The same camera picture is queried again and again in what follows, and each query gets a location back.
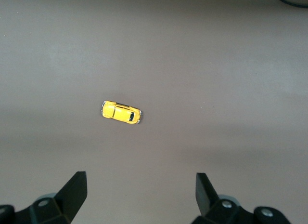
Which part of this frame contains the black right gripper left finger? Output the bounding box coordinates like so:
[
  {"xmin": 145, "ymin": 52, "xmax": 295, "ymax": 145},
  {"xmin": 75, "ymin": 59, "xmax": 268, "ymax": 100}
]
[{"xmin": 0, "ymin": 171, "xmax": 88, "ymax": 224}]

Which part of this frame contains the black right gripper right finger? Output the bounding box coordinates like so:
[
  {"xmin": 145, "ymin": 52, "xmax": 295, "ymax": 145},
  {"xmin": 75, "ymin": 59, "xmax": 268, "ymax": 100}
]
[{"xmin": 192, "ymin": 172, "xmax": 291, "ymax": 224}]

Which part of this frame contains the yellow beetle toy car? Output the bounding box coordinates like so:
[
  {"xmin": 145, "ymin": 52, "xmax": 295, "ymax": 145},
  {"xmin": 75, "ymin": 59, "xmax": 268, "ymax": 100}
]
[{"xmin": 100, "ymin": 100, "xmax": 143, "ymax": 125}]

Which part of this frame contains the brown table cover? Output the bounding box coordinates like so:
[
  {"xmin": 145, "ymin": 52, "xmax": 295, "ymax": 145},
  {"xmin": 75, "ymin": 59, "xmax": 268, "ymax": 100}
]
[{"xmin": 0, "ymin": 0, "xmax": 308, "ymax": 224}]

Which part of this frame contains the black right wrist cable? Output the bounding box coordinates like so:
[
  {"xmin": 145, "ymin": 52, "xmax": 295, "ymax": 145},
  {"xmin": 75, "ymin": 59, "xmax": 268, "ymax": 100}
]
[{"xmin": 271, "ymin": 0, "xmax": 308, "ymax": 7}]

